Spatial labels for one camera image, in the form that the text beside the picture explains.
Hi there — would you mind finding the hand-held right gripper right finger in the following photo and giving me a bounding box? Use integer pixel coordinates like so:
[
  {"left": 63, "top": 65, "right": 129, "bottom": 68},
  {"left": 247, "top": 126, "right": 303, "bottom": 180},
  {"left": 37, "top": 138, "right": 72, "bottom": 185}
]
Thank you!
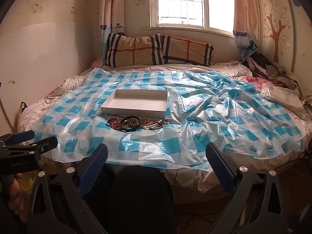
[{"left": 205, "top": 143, "right": 288, "bottom": 234}]

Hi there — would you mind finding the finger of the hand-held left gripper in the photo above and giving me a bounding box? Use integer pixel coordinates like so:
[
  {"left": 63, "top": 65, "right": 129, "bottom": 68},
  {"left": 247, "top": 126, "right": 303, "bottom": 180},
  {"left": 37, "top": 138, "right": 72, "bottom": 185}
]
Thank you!
[
  {"left": 0, "top": 130, "right": 36, "bottom": 147},
  {"left": 0, "top": 136, "right": 58, "bottom": 158}
]

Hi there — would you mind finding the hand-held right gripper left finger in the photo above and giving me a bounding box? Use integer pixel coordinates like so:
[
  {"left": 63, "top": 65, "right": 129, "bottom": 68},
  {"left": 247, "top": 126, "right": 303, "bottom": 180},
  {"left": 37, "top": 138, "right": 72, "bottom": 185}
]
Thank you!
[{"left": 26, "top": 143, "right": 115, "bottom": 234}]

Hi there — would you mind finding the pile of mixed jewelry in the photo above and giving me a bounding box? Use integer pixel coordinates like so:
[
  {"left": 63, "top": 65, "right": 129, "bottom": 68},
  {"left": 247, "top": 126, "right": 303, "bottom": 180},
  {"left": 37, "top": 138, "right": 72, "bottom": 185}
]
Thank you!
[{"left": 106, "top": 116, "right": 169, "bottom": 132}]

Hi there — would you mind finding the white cardboard box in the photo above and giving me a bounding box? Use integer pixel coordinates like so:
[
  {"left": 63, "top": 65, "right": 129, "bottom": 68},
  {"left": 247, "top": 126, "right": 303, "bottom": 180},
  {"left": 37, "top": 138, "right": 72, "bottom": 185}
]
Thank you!
[{"left": 101, "top": 89, "right": 168, "bottom": 119}]

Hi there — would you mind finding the person's left hand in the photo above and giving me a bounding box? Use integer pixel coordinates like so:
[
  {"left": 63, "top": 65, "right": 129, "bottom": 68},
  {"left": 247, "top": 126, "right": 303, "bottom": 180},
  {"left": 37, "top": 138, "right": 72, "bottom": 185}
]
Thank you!
[{"left": 7, "top": 173, "right": 25, "bottom": 216}]

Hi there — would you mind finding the yellow plastic object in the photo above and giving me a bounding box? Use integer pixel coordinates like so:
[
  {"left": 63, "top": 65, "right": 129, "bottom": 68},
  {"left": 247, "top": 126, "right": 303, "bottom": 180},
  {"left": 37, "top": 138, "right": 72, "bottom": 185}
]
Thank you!
[{"left": 21, "top": 171, "right": 37, "bottom": 191}]

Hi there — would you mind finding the blue checkered plastic sheet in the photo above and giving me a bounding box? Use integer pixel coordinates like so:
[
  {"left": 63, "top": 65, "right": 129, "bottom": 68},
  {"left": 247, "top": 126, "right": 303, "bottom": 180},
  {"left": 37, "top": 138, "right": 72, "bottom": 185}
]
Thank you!
[{"left": 27, "top": 69, "right": 305, "bottom": 171}]

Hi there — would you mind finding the pink patterned cloth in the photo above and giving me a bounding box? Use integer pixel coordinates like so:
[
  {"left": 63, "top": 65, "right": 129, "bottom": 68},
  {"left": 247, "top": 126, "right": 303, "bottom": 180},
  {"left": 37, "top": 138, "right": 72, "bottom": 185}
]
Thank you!
[{"left": 244, "top": 75, "right": 264, "bottom": 89}]

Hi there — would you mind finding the clear plastic bag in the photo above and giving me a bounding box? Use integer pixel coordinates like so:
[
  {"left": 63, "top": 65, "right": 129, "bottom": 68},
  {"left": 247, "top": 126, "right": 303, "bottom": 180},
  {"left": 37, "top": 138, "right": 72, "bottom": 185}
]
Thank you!
[{"left": 260, "top": 83, "right": 305, "bottom": 113}]

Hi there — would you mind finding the pile of dark clothes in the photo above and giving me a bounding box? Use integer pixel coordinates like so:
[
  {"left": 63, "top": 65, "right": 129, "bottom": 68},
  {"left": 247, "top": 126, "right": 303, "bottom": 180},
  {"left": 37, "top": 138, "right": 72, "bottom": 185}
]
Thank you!
[{"left": 246, "top": 52, "right": 306, "bottom": 98}]

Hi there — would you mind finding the beige plaid pillow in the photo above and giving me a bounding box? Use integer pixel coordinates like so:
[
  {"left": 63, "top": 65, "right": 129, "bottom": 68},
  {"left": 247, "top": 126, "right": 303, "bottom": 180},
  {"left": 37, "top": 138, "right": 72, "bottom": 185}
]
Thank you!
[
  {"left": 151, "top": 35, "right": 215, "bottom": 66},
  {"left": 104, "top": 33, "right": 165, "bottom": 68}
]

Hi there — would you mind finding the patterned curtain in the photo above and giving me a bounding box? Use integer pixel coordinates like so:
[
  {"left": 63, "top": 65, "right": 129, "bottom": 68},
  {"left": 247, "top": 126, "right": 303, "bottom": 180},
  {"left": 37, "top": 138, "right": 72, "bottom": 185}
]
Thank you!
[
  {"left": 229, "top": 0, "right": 263, "bottom": 62},
  {"left": 99, "top": 0, "right": 126, "bottom": 61}
]

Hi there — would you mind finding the white framed window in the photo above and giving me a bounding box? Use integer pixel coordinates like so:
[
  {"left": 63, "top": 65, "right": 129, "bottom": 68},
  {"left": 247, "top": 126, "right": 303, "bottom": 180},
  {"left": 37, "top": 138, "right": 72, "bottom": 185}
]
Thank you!
[{"left": 149, "top": 0, "right": 236, "bottom": 36}]

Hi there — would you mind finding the black floor cable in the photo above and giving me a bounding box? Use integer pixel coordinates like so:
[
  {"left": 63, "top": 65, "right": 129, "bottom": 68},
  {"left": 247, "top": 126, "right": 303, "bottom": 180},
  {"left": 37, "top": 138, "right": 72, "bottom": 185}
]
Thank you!
[{"left": 175, "top": 212, "right": 220, "bottom": 228}]

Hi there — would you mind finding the brown tree wall sticker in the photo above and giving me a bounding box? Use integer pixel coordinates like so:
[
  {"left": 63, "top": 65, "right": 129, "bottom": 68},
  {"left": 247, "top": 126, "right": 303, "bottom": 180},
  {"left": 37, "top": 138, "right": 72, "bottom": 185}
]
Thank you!
[{"left": 263, "top": 0, "right": 293, "bottom": 64}]

